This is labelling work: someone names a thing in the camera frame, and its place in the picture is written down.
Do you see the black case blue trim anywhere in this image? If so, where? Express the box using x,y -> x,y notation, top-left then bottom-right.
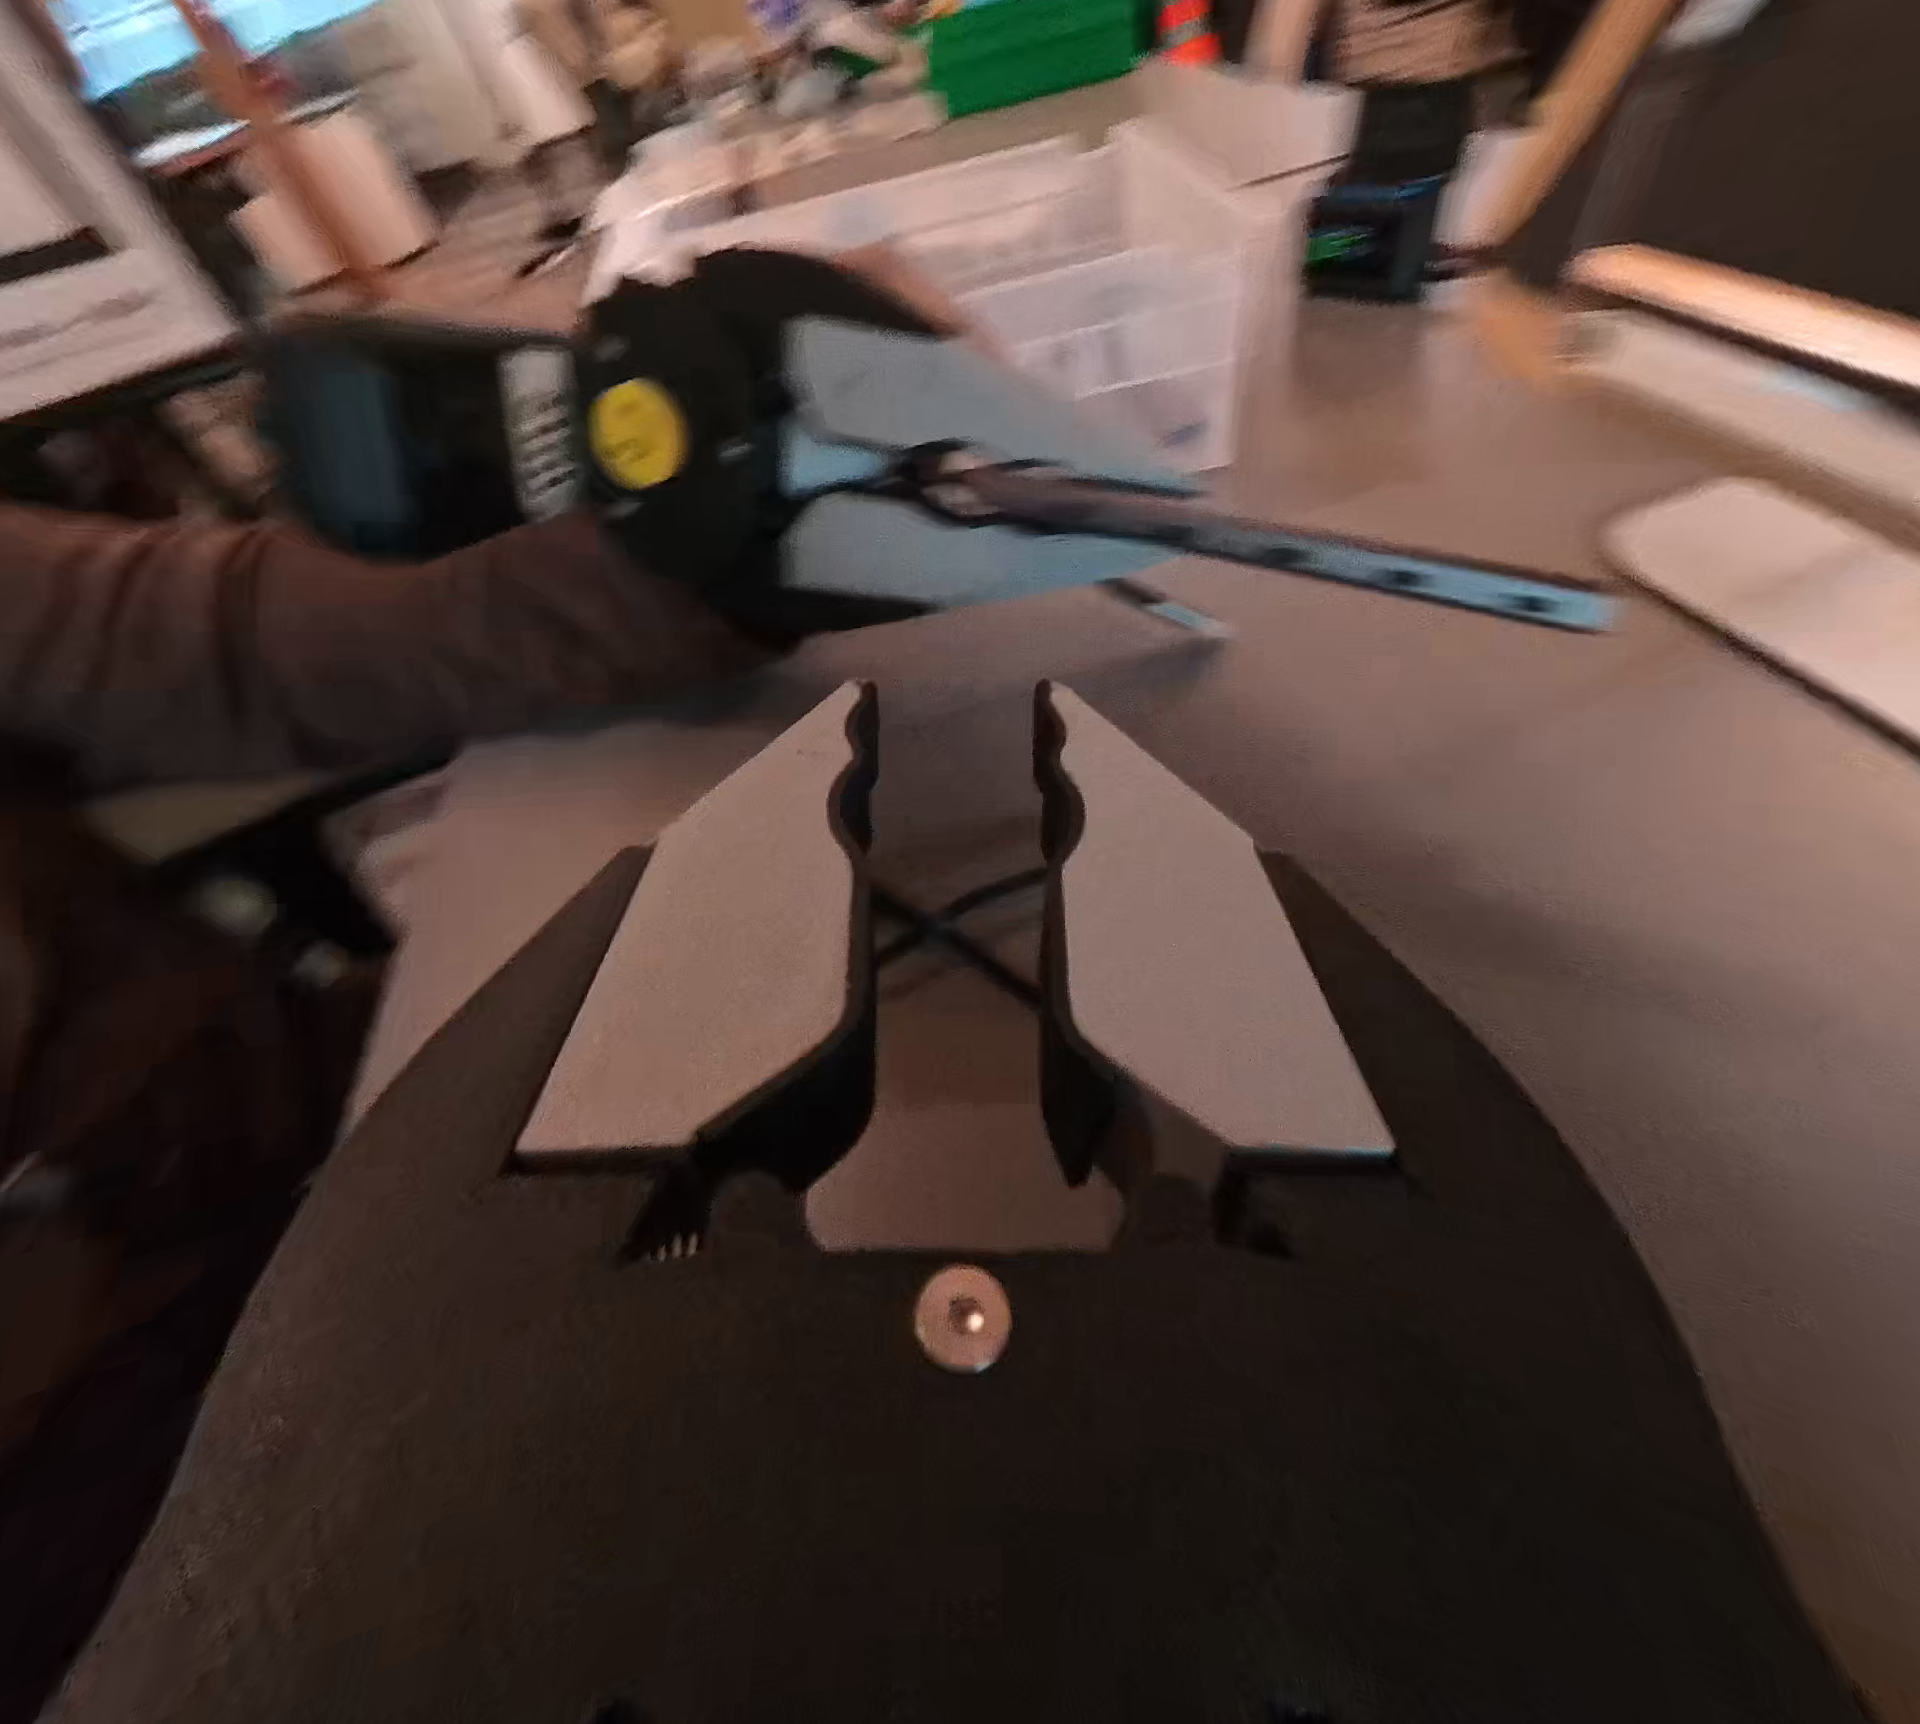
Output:
1302,178 -> 1449,305

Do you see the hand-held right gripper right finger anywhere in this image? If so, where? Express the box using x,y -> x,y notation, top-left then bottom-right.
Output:
1031,678 -> 1403,1182

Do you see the wooden book stand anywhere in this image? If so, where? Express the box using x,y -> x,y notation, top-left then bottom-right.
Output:
1462,0 -> 1920,752

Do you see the person's torso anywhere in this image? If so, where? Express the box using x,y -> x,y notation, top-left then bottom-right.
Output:
0,734 -> 399,1724

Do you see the clear plastic bin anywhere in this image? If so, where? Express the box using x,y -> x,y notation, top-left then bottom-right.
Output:
592,81 -> 1359,474

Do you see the grey usb hub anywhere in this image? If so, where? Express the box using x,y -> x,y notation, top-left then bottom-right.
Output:
891,441 -> 1629,638

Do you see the person's left forearm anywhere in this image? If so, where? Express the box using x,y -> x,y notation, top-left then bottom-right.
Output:
0,500 -> 781,796

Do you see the black paper sheet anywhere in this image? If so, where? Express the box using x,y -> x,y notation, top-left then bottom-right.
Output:
1544,0 -> 1920,325

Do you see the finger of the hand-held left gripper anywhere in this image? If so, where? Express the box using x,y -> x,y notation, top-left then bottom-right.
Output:
776,495 -> 1193,614
779,315 -> 1206,500

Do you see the person's left hand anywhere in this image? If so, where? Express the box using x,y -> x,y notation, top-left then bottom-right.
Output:
844,249 -> 995,357

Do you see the green plastic crate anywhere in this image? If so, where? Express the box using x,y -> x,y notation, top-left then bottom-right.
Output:
922,0 -> 1160,122

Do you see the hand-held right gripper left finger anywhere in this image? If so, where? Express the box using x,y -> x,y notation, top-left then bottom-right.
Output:
510,678 -> 881,1166

